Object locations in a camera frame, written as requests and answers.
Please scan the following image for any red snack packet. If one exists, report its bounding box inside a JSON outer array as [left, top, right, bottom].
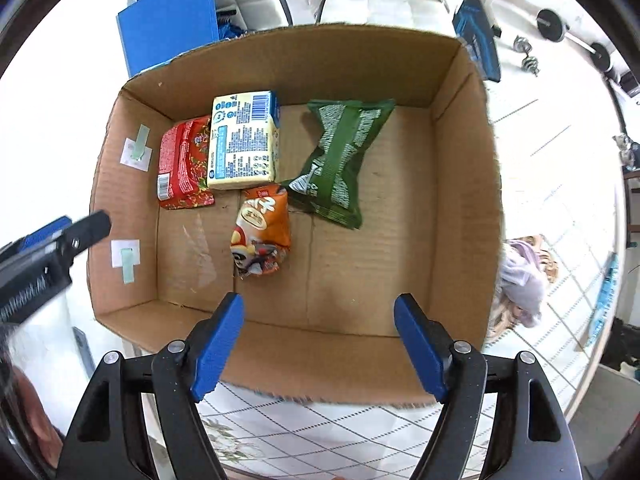
[[157, 116, 216, 210]]

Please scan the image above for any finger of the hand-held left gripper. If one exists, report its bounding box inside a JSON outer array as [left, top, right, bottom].
[[0, 210, 113, 276]]

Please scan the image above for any woven basket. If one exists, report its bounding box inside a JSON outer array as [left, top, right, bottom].
[[488, 234, 563, 341]]

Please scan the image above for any black barbell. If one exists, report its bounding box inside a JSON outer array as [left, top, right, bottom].
[[535, 8, 614, 73]]

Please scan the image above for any blue strip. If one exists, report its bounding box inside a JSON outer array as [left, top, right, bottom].
[[586, 254, 620, 347]]

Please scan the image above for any lilac cloth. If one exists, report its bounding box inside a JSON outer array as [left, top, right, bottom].
[[498, 240, 547, 329]]

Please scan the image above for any orange snack packet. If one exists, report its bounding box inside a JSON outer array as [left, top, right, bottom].
[[229, 184, 292, 278]]

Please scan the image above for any chrome dumbbell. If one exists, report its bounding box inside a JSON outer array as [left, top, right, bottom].
[[512, 35, 542, 77]]

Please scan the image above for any blue black packet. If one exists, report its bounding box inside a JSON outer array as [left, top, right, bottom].
[[452, 0, 502, 83]]

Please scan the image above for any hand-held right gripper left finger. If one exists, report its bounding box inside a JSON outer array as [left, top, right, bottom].
[[56, 292, 246, 480]]

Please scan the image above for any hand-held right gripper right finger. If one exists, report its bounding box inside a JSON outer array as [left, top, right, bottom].
[[393, 294, 584, 480]]

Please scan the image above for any brown cardboard box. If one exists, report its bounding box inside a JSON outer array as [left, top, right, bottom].
[[86, 22, 503, 407]]

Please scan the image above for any green snack packet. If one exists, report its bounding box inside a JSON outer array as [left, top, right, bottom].
[[280, 99, 397, 231]]

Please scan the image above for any blue box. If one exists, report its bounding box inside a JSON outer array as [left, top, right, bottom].
[[116, 0, 222, 79]]

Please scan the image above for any yellow and blue carton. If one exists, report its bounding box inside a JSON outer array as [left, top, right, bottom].
[[206, 90, 282, 191]]

